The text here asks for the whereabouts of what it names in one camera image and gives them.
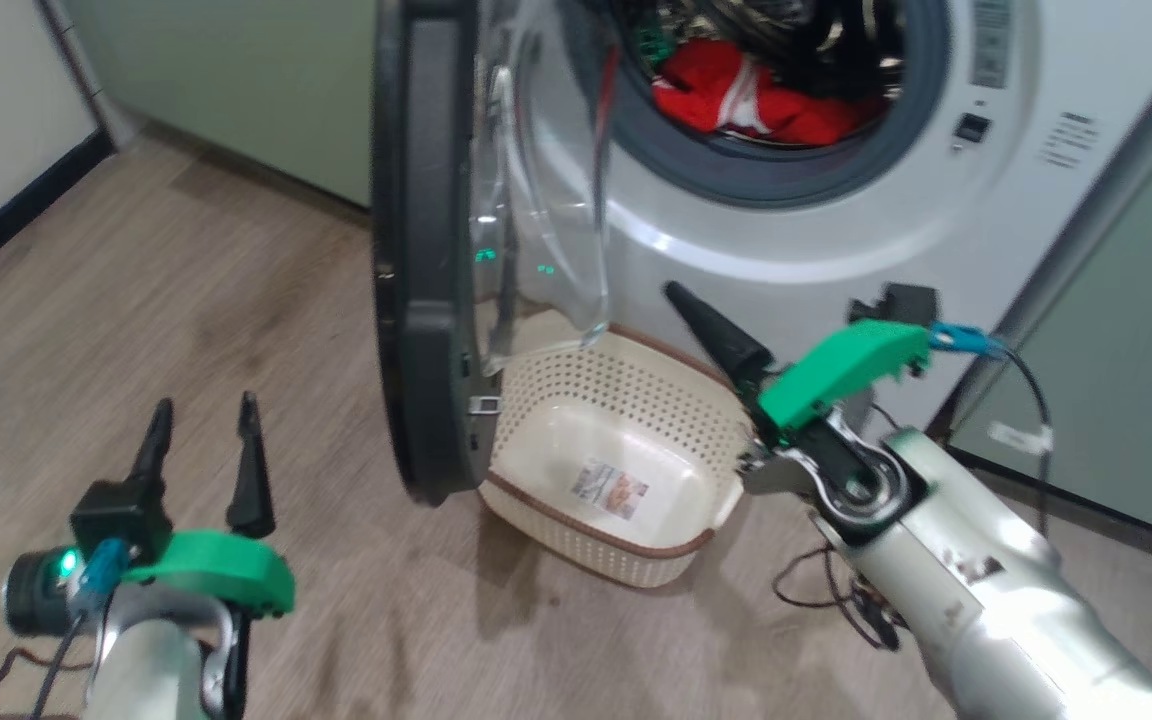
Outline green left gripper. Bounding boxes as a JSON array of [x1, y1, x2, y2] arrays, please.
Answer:
[[121, 392, 295, 720]]

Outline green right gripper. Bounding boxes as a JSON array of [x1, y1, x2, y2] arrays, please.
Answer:
[[664, 282, 932, 531]]

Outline red white striped garment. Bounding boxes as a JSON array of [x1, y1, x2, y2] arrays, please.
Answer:
[[652, 38, 797, 137]]

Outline black glass washing machine door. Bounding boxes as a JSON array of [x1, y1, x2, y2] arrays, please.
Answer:
[[371, 0, 619, 507]]

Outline cream perforated laundry basket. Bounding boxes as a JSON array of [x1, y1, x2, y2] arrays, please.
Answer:
[[479, 322, 757, 589]]

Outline white front-load washing machine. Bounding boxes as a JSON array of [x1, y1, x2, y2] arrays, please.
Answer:
[[496, 0, 1152, 441]]

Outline grey rubber door gasket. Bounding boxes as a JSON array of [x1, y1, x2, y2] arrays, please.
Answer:
[[561, 0, 952, 209]]

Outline printed basket sticker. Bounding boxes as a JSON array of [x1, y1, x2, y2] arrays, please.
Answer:
[[572, 458, 650, 521]]

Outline pale green cabinet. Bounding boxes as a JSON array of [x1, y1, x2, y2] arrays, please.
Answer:
[[61, 0, 379, 209], [941, 20, 1152, 551]]

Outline grey warning sticker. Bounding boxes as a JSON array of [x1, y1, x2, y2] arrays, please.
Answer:
[[971, 0, 1015, 89]]

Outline printed text label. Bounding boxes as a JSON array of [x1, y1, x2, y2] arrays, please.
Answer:
[[1041, 112, 1102, 169]]

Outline blue left cable connector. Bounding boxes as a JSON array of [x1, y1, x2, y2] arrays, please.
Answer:
[[76, 540, 129, 613]]

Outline blue cable connector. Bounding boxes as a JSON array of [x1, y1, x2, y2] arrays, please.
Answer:
[[931, 322, 1007, 359], [76, 540, 129, 613]]

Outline blue right cable connector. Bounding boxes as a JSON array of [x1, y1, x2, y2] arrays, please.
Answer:
[[931, 322, 1007, 359]]

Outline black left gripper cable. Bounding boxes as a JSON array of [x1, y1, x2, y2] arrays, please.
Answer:
[[0, 605, 97, 720]]

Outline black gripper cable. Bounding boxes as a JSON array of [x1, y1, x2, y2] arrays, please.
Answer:
[[0, 605, 97, 720], [996, 340, 1055, 536]]

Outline black right arm cable loop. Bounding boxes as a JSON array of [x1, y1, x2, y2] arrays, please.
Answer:
[[774, 545, 905, 653]]

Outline white cable tag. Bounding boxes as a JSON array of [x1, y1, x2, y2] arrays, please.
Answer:
[[988, 422, 1053, 453]]

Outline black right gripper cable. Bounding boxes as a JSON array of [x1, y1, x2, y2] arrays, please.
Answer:
[[996, 340, 1055, 536]]

